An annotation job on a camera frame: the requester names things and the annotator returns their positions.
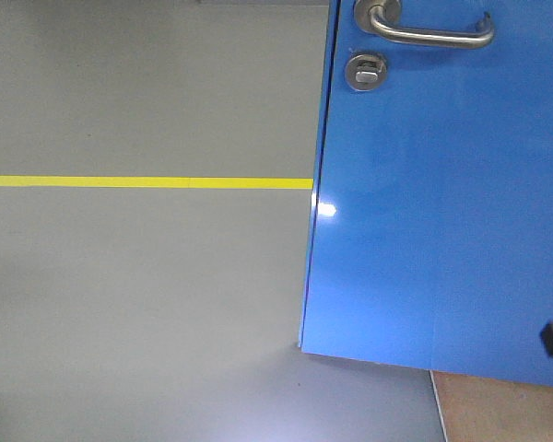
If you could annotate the blue door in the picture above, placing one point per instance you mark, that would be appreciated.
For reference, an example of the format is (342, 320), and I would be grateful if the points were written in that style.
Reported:
(431, 243)

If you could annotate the steel thumb-turn lock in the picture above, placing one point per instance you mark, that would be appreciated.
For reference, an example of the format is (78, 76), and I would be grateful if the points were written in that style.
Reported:
(366, 71)

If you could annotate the plywood base platform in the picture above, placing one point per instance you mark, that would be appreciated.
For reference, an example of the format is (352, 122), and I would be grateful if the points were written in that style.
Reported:
(485, 409)

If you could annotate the steel door lever handle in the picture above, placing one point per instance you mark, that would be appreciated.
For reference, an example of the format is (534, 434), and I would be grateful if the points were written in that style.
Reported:
(382, 19)

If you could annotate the yellow floor tape line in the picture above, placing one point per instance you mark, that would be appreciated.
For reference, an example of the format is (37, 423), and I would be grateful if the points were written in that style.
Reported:
(157, 182)

